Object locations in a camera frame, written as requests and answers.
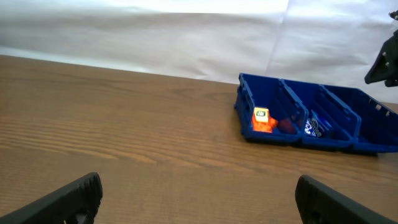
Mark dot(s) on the orange candy box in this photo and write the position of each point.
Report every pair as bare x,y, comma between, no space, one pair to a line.
286,126
264,126

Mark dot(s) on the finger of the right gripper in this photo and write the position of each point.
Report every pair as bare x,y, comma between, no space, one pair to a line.
387,67

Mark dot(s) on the blue candy pack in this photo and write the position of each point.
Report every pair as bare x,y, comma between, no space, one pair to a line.
317,126

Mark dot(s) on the blue tray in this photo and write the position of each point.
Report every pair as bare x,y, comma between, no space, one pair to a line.
267,93

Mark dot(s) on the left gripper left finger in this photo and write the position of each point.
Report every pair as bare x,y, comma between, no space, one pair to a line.
68,199

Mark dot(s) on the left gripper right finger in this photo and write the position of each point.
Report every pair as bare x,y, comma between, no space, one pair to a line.
323,202

